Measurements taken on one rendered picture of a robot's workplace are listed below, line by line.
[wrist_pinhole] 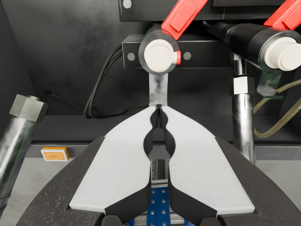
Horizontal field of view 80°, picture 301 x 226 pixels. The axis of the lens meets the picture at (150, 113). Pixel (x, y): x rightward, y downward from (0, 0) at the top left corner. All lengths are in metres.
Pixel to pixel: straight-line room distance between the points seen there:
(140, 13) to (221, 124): 0.32
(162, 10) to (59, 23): 0.26
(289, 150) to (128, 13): 0.40
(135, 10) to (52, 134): 0.33
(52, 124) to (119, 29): 0.28
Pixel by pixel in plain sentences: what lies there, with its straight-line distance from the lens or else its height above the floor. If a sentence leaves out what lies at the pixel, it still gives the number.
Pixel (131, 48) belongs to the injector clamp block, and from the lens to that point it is 0.27.
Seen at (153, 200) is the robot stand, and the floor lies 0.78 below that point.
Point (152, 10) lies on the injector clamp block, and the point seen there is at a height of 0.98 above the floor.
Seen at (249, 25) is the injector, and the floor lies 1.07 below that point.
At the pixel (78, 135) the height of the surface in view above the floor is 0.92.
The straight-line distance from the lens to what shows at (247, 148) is 0.19.
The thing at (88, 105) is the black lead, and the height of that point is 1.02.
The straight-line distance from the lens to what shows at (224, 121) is 0.48.
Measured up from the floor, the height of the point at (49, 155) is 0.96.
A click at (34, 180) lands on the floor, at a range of 2.37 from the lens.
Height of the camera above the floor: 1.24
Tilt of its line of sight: 59 degrees down
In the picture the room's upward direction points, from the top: 176 degrees counter-clockwise
